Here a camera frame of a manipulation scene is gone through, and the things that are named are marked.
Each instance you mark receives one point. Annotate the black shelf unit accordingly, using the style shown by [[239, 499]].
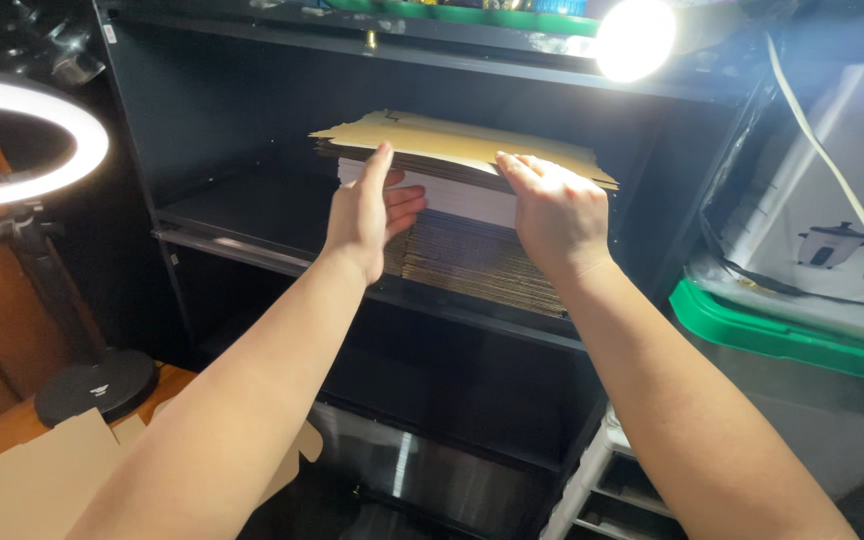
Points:
[[267, 150]]

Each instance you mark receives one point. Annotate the bright round lamp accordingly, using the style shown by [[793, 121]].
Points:
[[634, 39]]

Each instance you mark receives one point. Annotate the stack of cardboard sheets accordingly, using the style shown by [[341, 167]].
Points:
[[462, 225]]

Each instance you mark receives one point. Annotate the green tray with items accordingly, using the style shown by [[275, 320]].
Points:
[[469, 11]]

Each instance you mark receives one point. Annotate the white appliance carton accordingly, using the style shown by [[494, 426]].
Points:
[[829, 202]]

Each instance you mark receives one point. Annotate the person's right hand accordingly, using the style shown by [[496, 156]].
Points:
[[563, 217]]

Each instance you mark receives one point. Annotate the clear bin with green lid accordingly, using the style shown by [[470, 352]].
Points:
[[799, 375]]

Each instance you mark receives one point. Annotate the person's right fingers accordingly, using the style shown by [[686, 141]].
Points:
[[533, 171]]

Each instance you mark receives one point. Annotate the flat brown cardboard cutout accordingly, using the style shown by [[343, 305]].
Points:
[[49, 472]]

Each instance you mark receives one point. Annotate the person's left hand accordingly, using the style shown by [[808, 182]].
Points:
[[357, 225]]

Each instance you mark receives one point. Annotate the white plastic drawer unit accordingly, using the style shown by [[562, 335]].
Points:
[[604, 487]]

